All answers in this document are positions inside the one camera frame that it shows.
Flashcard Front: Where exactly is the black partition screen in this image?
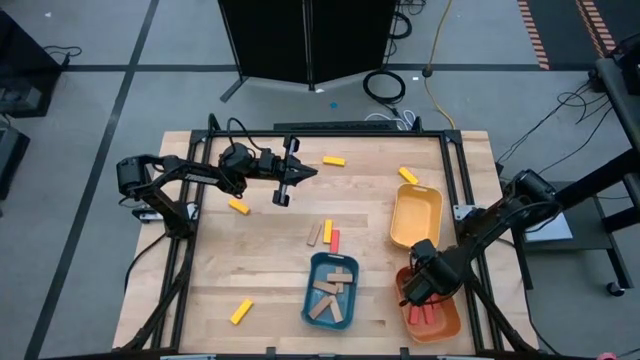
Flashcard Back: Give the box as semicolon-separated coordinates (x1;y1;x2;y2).
217;0;400;104

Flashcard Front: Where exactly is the yellow floor cable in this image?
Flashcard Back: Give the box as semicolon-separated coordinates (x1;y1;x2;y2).
423;0;457;130

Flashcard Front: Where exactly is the yellow plastic bin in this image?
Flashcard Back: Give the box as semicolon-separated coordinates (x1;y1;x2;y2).
389;182;445;251

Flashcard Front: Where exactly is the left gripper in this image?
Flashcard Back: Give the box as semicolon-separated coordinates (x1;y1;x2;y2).
252;135;319;208

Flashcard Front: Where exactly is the grey side table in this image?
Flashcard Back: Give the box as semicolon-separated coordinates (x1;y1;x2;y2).
594;32;640;151

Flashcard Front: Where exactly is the white cable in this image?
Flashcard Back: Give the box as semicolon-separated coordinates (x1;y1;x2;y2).
364;109;417;132

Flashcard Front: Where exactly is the coiled black cable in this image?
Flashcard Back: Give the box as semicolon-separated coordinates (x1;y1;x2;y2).
362;69;407;105

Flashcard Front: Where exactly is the black long bar device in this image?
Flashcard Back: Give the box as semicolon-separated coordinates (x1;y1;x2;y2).
273;120;399;132

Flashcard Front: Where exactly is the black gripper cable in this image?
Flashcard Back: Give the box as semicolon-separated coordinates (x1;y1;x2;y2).
224;116;264;154

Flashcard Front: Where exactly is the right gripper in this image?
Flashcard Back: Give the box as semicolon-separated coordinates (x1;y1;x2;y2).
398;238;464;308

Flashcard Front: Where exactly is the blue plastic bin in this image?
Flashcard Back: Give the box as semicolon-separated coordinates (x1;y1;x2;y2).
300;251;360;332

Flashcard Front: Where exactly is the black equipment stand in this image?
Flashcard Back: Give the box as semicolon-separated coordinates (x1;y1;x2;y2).
509;147;640;297

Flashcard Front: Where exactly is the black cart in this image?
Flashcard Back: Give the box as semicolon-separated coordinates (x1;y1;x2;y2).
0;9;64;119

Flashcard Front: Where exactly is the orange plastic bin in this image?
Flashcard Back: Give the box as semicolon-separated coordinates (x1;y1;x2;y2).
394;266;462;345

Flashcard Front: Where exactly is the white sheet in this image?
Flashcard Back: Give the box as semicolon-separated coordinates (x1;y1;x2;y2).
524;212;575;244

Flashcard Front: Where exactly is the black equipment rack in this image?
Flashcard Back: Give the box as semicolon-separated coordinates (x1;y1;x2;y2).
0;124;31;201

